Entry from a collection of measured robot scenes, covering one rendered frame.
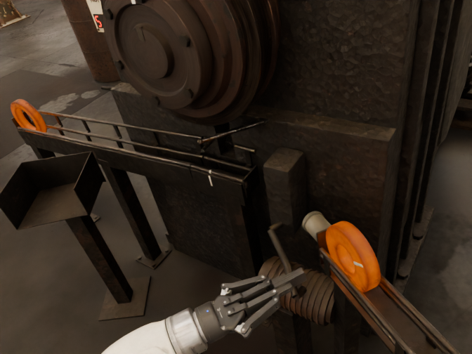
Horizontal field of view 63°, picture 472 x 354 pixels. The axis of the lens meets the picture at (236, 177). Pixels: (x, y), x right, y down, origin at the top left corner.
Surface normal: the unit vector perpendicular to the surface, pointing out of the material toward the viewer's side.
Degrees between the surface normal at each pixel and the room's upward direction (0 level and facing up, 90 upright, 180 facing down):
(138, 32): 90
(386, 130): 0
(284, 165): 0
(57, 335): 0
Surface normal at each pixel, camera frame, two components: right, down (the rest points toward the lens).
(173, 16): -0.55, 0.59
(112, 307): -0.16, -0.77
